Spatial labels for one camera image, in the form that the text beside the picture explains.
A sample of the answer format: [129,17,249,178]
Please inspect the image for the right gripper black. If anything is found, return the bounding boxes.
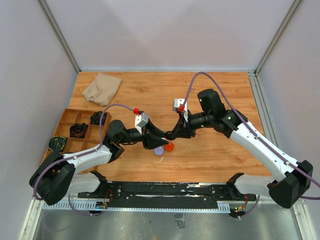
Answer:
[171,109,214,139]

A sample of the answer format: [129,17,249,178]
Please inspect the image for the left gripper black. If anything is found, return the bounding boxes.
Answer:
[118,118,169,150]

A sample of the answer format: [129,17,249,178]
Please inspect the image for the purple round charging case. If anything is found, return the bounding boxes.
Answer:
[153,146,165,156]

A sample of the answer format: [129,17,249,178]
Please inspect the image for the orange round charging case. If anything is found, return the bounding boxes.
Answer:
[163,142,175,152]

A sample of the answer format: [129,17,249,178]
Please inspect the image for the black round charging case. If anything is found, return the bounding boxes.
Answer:
[165,131,175,141]

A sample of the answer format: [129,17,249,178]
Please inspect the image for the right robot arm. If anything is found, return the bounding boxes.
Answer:
[167,89,313,209]

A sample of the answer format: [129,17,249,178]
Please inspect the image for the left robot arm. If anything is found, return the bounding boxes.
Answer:
[29,119,168,206]

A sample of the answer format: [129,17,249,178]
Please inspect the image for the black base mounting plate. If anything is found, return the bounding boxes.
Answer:
[77,181,257,210]

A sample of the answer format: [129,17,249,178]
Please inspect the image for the beige folded cloth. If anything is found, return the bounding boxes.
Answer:
[82,72,122,106]

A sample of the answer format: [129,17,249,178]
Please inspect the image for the wooden compartment tray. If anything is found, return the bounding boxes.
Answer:
[43,108,101,159]

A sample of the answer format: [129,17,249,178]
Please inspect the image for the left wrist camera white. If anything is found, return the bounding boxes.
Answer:
[134,112,149,134]

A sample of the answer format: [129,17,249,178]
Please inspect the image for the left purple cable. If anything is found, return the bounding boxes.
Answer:
[32,103,140,217]

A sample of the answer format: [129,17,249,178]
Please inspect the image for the purple cable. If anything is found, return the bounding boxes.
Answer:
[32,103,140,217]
[177,71,320,218]

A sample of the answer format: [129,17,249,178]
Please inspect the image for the black coiled strap upper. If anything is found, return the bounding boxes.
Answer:
[90,111,109,125]

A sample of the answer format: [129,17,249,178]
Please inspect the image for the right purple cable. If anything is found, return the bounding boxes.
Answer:
[177,71,320,218]

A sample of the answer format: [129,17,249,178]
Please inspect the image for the black coiled strap middle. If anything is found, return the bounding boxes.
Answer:
[69,122,88,139]

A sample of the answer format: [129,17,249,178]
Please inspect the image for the black yellow coiled strap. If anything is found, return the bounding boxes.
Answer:
[48,136,68,152]

